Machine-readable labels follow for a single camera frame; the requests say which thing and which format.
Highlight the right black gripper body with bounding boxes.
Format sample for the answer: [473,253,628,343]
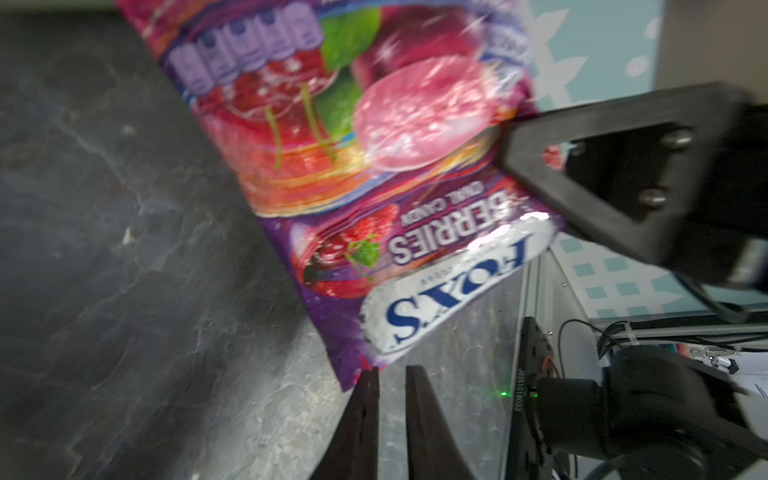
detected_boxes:
[665,104,767,294]

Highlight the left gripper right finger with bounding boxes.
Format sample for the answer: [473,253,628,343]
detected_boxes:
[405,365,474,480]

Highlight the purple Fox's bag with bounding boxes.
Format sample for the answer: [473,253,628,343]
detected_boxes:
[119,1,563,390]

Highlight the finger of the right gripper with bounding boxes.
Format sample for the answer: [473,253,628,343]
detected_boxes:
[497,83,750,264]

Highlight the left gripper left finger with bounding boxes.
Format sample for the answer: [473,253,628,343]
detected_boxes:
[310,368,380,480]

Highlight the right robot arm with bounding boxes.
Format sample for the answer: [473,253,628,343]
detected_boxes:
[497,83,767,479]

